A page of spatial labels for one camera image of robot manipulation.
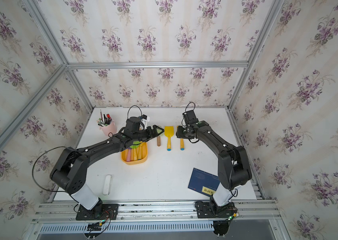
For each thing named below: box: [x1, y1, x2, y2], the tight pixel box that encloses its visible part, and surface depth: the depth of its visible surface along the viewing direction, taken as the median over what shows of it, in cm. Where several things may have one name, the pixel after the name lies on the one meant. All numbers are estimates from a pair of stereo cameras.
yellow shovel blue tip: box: [164, 126, 175, 152], surface depth 103 cm
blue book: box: [187, 167, 221, 197], surface depth 85 cm
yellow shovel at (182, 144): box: [180, 138, 185, 151], surface depth 98 cm
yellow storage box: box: [120, 142, 148, 165], surface depth 93 cm
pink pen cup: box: [97, 109, 117, 136], surface depth 99 cm
